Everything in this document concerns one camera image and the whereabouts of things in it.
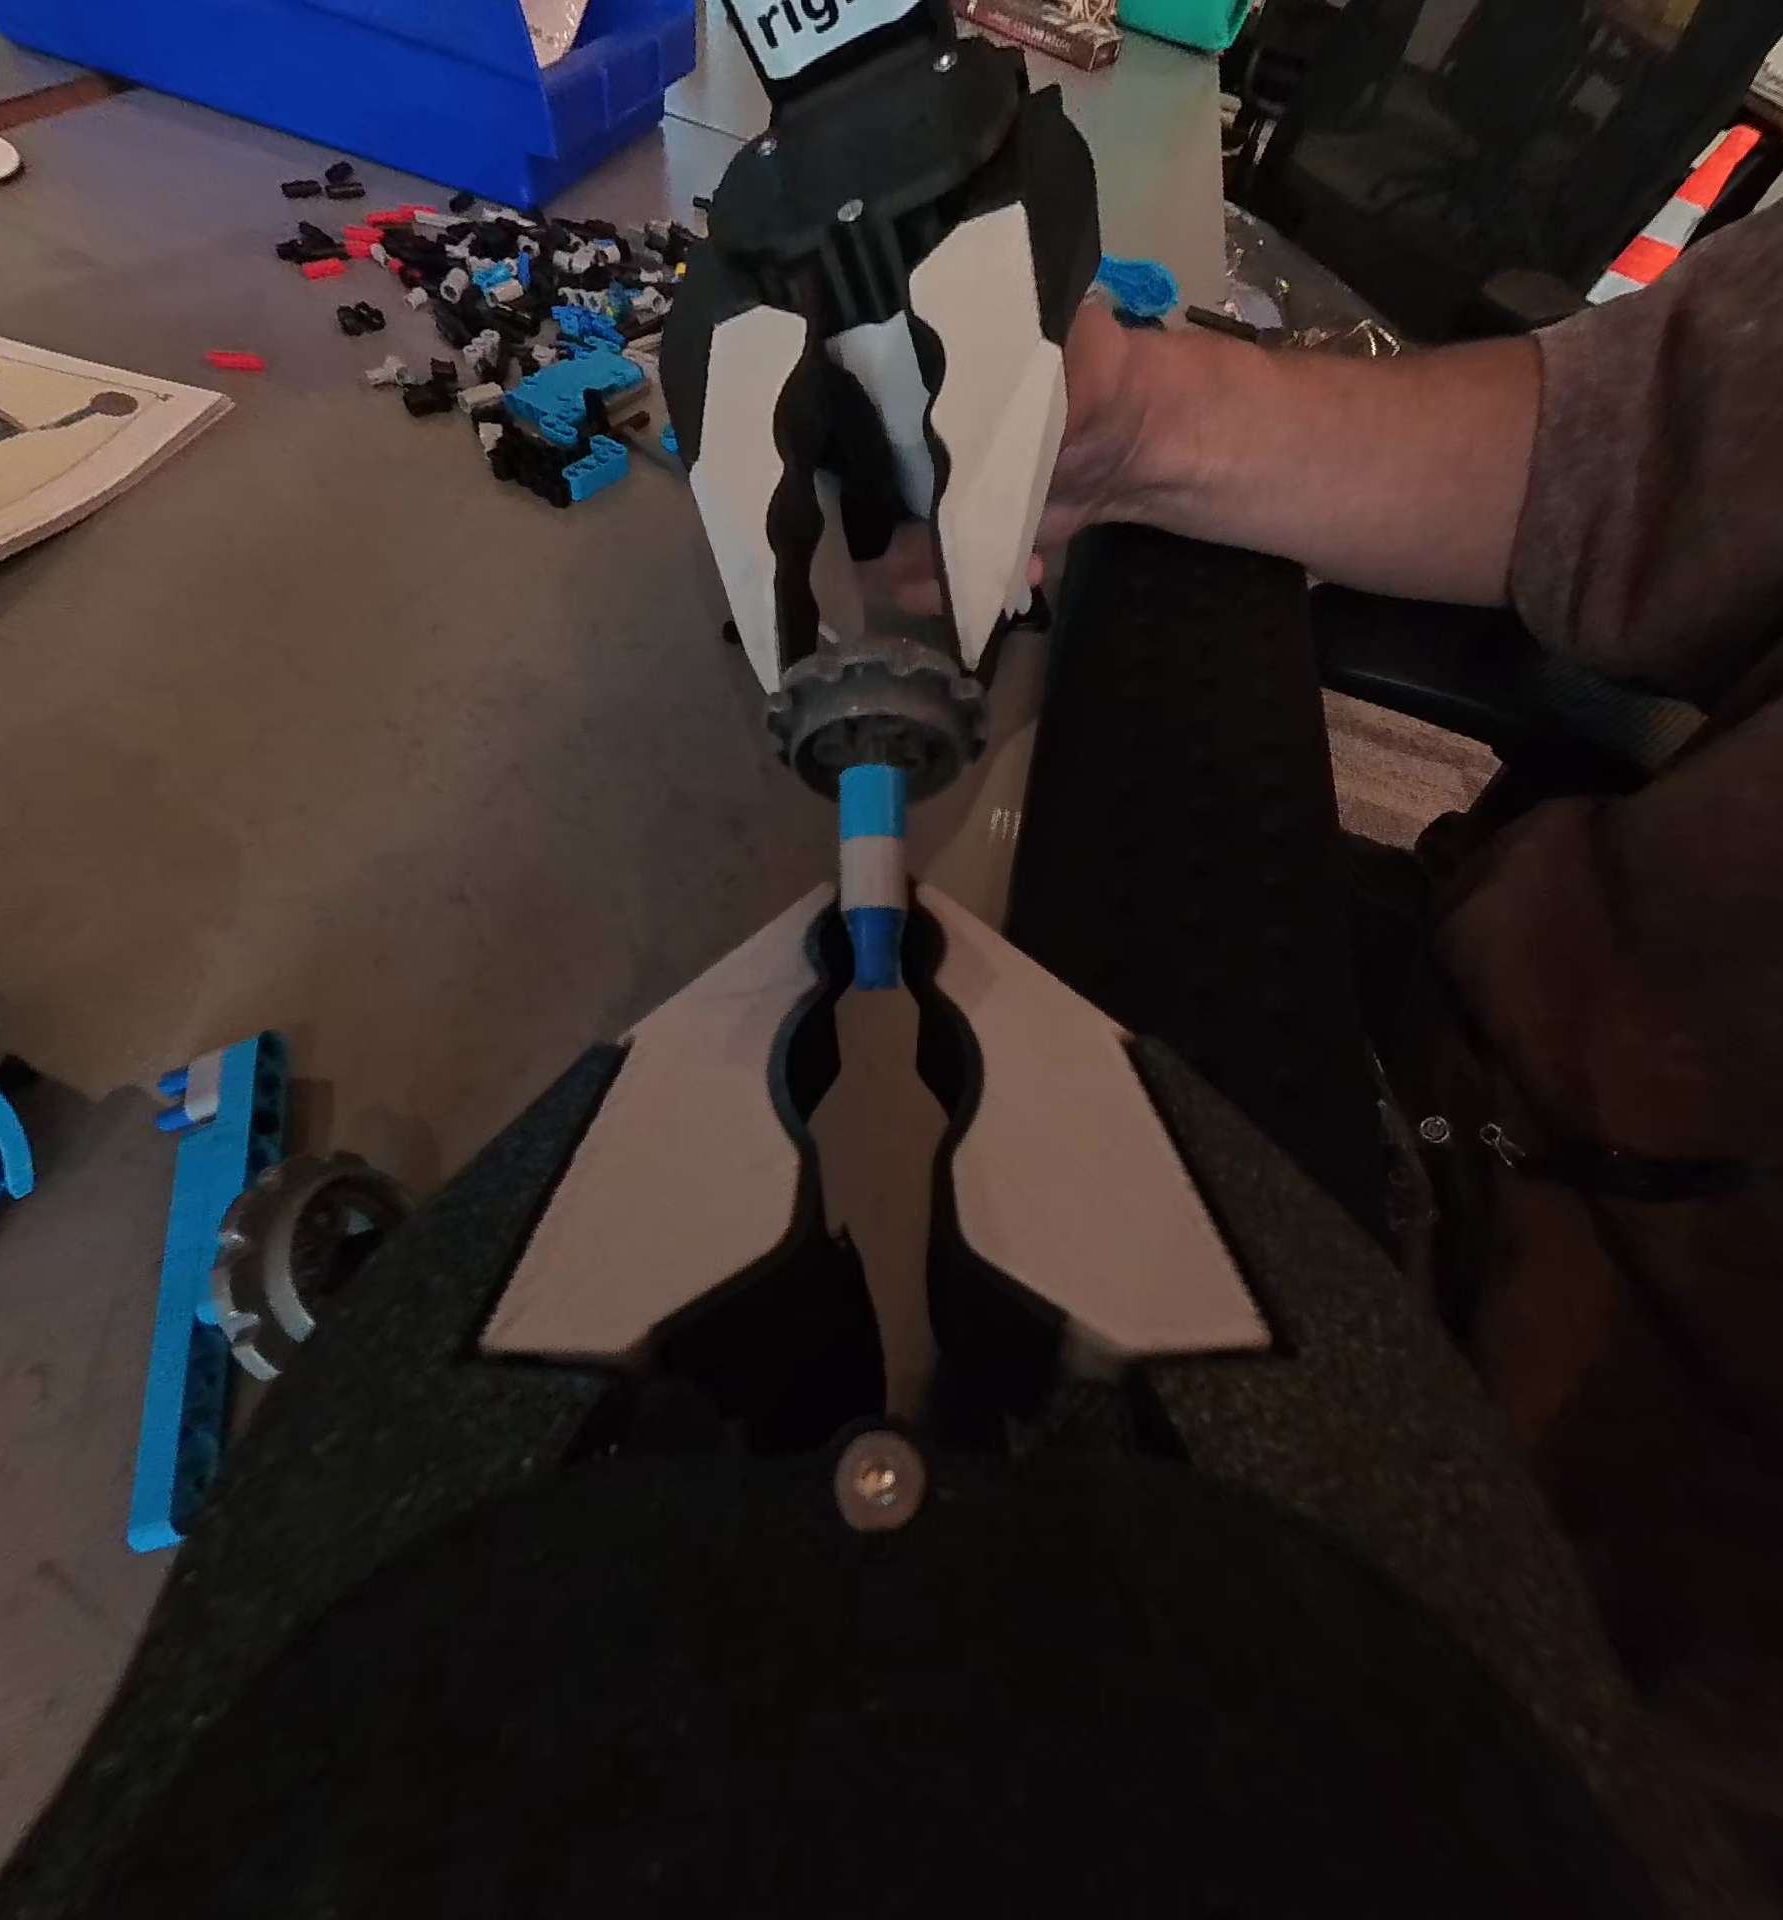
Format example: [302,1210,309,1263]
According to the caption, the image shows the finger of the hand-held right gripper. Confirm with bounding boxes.
[910,191,1076,679]
[684,304,822,702]

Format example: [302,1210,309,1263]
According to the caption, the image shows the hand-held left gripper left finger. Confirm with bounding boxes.
[479,877,876,1363]

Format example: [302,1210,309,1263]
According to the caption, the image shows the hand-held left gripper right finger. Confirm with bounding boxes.
[897,877,1271,1363]

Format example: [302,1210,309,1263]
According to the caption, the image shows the pile of small building bricks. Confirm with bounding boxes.
[273,156,717,509]

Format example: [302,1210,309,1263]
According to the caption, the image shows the short blue beam with pins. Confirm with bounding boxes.
[126,1032,296,1557]

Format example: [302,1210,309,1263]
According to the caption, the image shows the person's right forearm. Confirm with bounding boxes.
[1153,149,1783,707]

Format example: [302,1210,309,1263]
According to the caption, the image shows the grey desk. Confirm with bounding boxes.
[0,0,1372,1920]

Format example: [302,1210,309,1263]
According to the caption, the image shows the person's right hand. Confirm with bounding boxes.
[883,304,1182,622]

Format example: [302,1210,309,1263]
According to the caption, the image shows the small brown box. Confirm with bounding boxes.
[956,0,1128,71]

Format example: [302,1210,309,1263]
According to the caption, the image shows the clear crinkled plastic wrap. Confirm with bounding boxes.
[1220,202,1409,361]

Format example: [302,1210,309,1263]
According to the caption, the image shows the black perforated chair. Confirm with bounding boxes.
[1005,522,1702,1247]

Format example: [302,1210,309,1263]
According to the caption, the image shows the black mesh office chair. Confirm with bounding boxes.
[1220,0,1783,338]

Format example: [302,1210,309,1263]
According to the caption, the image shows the blue plastic bin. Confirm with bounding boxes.
[0,0,701,212]

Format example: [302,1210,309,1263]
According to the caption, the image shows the person's brown clothing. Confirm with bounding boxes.
[1431,570,1783,1920]

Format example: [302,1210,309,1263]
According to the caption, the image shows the instruction booklet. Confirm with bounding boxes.
[0,315,237,598]

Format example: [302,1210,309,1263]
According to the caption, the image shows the orange traffic cone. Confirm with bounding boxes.
[1585,123,1767,305]

